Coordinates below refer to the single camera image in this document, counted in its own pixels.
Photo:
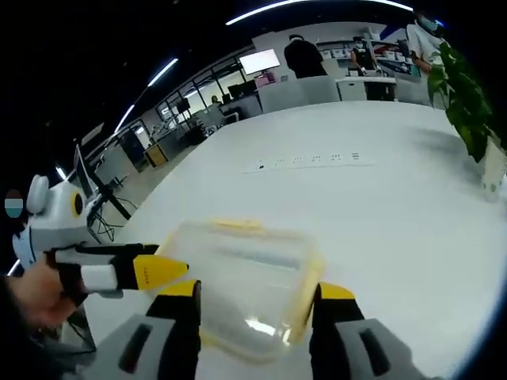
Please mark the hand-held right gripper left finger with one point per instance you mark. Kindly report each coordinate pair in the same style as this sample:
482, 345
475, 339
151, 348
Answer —
174, 336

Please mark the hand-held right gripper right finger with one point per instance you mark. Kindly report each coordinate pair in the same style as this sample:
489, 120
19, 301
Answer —
340, 340

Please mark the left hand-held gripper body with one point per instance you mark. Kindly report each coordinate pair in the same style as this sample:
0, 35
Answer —
59, 221

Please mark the clear container with yellow buckle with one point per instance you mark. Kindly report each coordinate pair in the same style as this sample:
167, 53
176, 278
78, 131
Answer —
245, 277

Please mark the person's left hand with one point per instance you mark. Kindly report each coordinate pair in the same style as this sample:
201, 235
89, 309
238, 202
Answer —
43, 293

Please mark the black laptop stand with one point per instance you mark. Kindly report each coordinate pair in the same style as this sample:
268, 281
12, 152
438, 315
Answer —
117, 206

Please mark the open laptop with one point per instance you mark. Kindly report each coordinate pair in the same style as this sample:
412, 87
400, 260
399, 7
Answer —
84, 174

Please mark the yellow framed dark cabinet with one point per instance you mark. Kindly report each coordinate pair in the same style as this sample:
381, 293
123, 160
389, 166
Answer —
156, 155

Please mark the white power strip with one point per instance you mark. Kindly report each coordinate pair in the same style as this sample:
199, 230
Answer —
313, 163

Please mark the pink box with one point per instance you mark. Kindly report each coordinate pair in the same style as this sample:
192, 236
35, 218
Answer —
264, 80

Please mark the bright monitor screen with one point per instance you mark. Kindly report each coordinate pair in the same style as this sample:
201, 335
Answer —
259, 60

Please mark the grey chair back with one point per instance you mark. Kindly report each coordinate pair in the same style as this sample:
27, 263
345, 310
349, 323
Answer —
412, 89
301, 95

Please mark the white counter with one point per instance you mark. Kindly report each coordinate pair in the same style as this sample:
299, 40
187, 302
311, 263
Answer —
364, 87

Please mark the long ceiling light strip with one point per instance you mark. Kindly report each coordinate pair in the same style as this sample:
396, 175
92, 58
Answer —
245, 17

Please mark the green potted plant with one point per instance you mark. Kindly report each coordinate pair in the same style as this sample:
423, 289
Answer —
463, 103

